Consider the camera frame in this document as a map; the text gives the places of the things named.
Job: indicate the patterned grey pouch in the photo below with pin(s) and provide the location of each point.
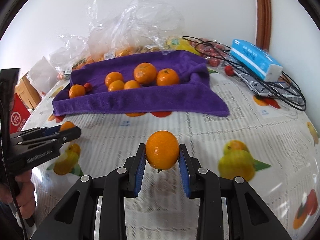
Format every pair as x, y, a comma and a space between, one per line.
281, 90

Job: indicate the left hand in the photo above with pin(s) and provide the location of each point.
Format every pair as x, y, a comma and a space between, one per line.
26, 198

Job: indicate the small red fruit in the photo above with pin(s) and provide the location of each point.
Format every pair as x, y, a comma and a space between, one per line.
229, 71
88, 87

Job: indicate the clear plastic bag of oranges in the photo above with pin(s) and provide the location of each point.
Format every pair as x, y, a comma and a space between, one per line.
72, 56

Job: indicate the large orange mandarin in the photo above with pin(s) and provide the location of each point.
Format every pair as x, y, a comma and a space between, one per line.
76, 91

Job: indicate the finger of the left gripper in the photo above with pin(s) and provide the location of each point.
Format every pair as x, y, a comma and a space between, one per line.
58, 139
33, 133

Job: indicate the purple towel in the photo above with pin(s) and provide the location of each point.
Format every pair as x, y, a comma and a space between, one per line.
192, 94

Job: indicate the red paper bag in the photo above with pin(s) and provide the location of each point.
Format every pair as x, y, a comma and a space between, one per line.
18, 116

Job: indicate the small orange kumquat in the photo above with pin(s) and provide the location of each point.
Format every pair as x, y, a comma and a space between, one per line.
66, 125
162, 150

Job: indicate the large orange with stem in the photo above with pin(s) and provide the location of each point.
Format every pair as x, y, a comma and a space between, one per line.
145, 73

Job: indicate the white plastic bag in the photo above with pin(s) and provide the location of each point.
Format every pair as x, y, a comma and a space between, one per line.
42, 76

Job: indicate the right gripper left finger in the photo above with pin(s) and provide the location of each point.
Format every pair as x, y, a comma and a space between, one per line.
95, 206

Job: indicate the yellow snack bag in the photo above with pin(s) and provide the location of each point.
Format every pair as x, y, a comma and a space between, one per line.
174, 43

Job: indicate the wooden chair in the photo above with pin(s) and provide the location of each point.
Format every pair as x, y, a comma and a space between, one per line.
27, 93

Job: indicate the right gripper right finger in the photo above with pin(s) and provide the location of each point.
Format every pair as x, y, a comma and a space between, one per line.
248, 215

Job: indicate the brown wooden frame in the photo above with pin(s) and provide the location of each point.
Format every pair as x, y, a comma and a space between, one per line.
264, 24

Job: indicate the blue tissue pack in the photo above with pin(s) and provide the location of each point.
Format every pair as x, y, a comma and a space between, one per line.
258, 61

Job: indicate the bag of red fruits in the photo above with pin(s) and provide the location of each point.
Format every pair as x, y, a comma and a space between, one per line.
216, 53

